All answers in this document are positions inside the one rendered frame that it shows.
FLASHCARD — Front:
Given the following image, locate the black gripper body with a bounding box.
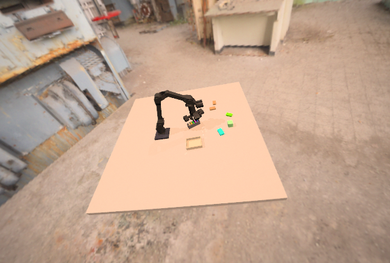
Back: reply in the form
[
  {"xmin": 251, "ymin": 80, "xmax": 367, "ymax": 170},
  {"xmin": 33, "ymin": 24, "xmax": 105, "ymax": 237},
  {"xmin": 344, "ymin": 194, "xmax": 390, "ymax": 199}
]
[{"xmin": 183, "ymin": 108, "xmax": 204, "ymax": 122}]

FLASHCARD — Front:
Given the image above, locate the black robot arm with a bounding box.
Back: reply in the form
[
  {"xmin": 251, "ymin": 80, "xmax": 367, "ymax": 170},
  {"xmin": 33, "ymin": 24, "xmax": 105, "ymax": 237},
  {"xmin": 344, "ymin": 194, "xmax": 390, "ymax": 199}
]
[{"xmin": 154, "ymin": 90, "xmax": 204, "ymax": 135}]

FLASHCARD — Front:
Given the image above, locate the shallow orange tray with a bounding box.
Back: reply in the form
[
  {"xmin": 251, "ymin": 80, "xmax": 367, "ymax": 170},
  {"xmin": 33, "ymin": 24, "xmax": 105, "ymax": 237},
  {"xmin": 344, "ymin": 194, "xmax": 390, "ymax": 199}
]
[{"xmin": 186, "ymin": 136, "xmax": 202, "ymax": 150}]

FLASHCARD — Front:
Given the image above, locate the cyan rectangular block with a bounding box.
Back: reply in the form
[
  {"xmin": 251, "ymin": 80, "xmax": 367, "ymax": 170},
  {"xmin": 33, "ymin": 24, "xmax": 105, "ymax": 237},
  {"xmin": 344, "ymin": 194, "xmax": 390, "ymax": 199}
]
[{"xmin": 217, "ymin": 128, "xmax": 224, "ymax": 136}]

